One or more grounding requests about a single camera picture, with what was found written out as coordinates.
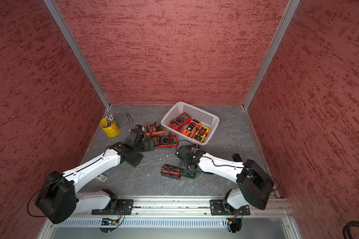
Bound white plastic perforated basket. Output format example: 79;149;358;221
161;102;219;146

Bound red multimeter with leads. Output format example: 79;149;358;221
169;113;192;131

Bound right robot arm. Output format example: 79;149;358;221
175;146;275;215

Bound yellow metal pen cup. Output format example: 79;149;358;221
99;118;120;138

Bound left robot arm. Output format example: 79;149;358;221
35;137;154;224

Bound orange black multimeter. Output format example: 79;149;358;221
181;119;201;138

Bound black multimeter face down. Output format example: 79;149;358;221
232;153;242;162

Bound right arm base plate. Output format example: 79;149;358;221
209;200;250;216

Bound yellow multimeter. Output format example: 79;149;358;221
192;125;210;143

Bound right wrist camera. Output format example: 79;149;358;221
175;146;194;162

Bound pens in cup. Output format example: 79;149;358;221
106;114;114;127

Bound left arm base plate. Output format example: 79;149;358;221
91;199;134;215

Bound orange multimeter near back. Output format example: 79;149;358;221
135;122;166;137

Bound red black multimeter upper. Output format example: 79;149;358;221
152;133;178;149

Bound white grey handheld tester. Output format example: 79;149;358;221
96;174;108;182

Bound black cable bottom right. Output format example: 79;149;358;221
342;220;359;239

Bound dark green multimeter left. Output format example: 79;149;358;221
124;151;144;167

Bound green large multimeter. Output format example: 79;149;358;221
181;168;196;179

